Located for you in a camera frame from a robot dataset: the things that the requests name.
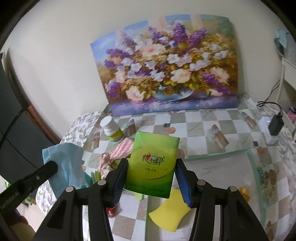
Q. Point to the green tissue pack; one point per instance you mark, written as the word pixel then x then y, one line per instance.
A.
pixel 151 164

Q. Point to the white desk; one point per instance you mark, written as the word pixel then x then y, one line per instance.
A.
pixel 286 91

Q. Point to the grey floral tablecloth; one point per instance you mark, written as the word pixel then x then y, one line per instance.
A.
pixel 76 138

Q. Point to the white pill bottle green label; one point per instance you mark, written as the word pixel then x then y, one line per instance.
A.
pixel 112 129

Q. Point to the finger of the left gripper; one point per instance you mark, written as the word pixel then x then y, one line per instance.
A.
pixel 21 189

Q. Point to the floral canvas painting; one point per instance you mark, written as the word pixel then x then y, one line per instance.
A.
pixel 177 62

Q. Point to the orange yellow round sponge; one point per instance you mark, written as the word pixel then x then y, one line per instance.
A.
pixel 245 193

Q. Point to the pink white zigzag cloth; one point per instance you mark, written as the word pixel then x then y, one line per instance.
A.
pixel 108 160

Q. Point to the black power adapter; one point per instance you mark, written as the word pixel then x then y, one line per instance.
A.
pixel 276 125

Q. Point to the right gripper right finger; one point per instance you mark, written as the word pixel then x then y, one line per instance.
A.
pixel 187 182

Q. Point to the teal rimmed white tray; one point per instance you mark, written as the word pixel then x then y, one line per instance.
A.
pixel 222 212

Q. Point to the white power strip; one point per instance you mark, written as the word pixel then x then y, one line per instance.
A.
pixel 263 125

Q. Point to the light blue face mask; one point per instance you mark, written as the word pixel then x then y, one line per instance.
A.
pixel 68 157

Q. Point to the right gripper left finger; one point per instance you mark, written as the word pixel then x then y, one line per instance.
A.
pixel 115 183

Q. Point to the checkered patterned tablecloth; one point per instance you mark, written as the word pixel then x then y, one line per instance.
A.
pixel 192 126

